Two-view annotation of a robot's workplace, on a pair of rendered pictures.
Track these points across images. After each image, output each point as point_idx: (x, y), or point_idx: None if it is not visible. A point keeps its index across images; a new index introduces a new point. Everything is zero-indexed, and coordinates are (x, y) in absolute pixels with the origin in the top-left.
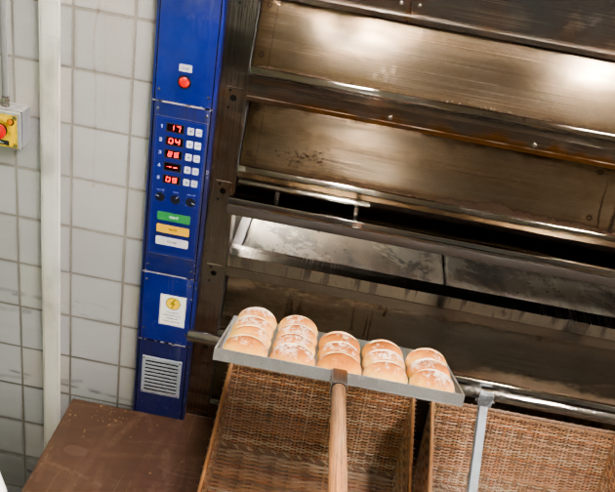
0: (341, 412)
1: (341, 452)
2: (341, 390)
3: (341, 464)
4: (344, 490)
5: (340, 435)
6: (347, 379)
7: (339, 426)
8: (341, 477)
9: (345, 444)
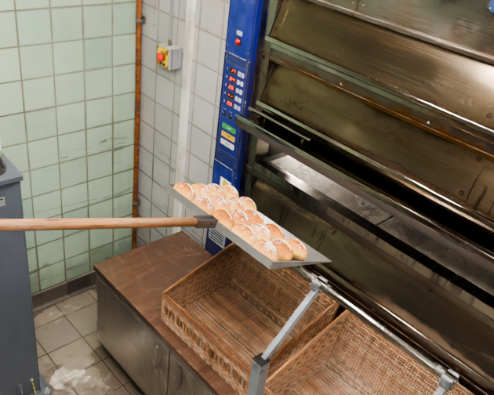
0: (159, 219)
1: (111, 219)
2: (187, 218)
3: (98, 219)
4: (71, 221)
5: (130, 218)
6: (205, 219)
7: (141, 218)
8: (82, 219)
9: (125, 221)
